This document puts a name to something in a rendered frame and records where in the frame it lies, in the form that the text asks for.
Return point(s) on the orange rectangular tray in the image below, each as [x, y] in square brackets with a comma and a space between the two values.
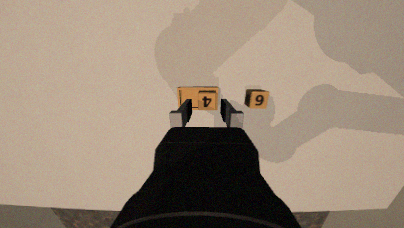
[192, 93]

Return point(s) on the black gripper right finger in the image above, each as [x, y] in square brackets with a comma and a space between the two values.
[229, 115]

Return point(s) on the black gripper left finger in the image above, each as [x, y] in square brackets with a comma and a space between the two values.
[183, 114]

